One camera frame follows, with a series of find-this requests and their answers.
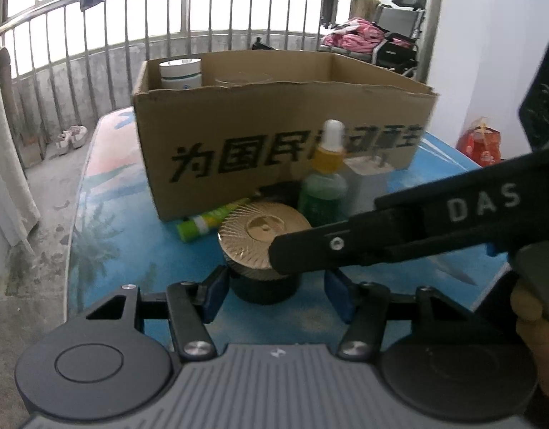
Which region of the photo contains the person's right hand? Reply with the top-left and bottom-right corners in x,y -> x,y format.
511,278 -> 549,398

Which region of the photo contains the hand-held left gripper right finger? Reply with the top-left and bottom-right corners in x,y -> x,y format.
323,268 -> 469,360

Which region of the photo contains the brown cardboard box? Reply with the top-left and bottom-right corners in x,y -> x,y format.
132,50 -> 438,222

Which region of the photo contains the beige curtain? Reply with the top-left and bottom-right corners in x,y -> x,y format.
0,49 -> 40,246

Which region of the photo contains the black jar with gold lid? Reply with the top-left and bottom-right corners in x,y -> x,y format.
217,202 -> 313,305

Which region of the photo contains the red bag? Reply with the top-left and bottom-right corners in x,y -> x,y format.
456,117 -> 503,168

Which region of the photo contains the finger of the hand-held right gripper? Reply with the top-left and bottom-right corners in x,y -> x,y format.
269,217 -> 490,278

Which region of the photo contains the green dropper bottle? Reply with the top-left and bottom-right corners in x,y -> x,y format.
298,119 -> 349,228

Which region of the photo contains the printed floor mat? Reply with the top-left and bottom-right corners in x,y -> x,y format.
66,107 -> 525,349

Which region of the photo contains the green tube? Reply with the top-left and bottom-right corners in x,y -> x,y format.
176,197 -> 253,242

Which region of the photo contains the beige towel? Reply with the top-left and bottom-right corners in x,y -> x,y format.
352,0 -> 382,21

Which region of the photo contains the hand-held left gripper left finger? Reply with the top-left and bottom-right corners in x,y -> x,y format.
84,265 -> 229,360

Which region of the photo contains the pink clothes pile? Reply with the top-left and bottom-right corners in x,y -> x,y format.
321,17 -> 387,56

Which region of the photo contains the white plastic bottle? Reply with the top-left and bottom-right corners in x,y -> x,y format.
159,57 -> 203,90

